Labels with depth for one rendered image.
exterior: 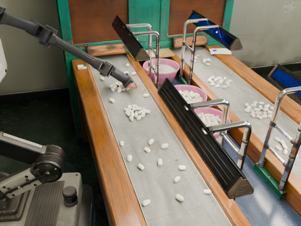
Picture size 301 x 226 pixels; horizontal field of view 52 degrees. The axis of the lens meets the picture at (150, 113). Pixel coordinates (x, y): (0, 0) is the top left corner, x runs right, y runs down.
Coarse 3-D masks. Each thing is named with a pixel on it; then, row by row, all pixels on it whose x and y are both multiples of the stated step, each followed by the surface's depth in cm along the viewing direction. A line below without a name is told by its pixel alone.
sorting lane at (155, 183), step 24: (96, 72) 220; (120, 96) 192; (120, 120) 171; (144, 120) 171; (144, 144) 153; (168, 144) 154; (144, 168) 139; (168, 168) 140; (192, 168) 140; (144, 192) 127; (168, 192) 128; (192, 192) 128; (144, 216) 117; (168, 216) 118; (192, 216) 118; (216, 216) 118
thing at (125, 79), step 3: (123, 75) 190; (126, 75) 192; (120, 78) 190; (123, 78) 190; (126, 78) 191; (129, 78) 191; (120, 81) 192; (123, 81) 191; (126, 81) 192; (129, 81) 190; (123, 84) 194; (126, 84) 191; (126, 87) 192
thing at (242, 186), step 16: (160, 96) 131; (176, 96) 121; (176, 112) 118; (192, 112) 110; (192, 128) 107; (192, 144) 105; (208, 144) 98; (208, 160) 96; (224, 160) 91; (224, 176) 89; (240, 176) 85; (224, 192) 88; (240, 192) 86
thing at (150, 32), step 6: (126, 24) 190; (132, 24) 191; (138, 24) 192; (144, 24) 193; (150, 30) 181; (150, 36) 198; (156, 36) 184; (150, 42) 200; (156, 42) 186; (150, 48) 200; (156, 48) 188; (150, 54) 205; (156, 54) 190; (150, 60) 207; (156, 60) 192; (150, 66) 206; (156, 66) 194; (150, 72) 212; (156, 72) 196; (150, 78) 215; (156, 78) 198; (156, 84) 201
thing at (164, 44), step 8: (168, 40) 249; (208, 40) 260; (80, 48) 231; (144, 48) 247; (160, 48) 251; (176, 48) 261; (64, 56) 281; (72, 56) 232; (96, 56) 244; (104, 56) 244; (112, 56) 244; (120, 56) 245; (72, 72) 239; (72, 80) 242; (72, 88) 249; (72, 96) 253; (72, 104) 257; (72, 112) 303; (80, 120) 267; (80, 128) 271; (80, 136) 276
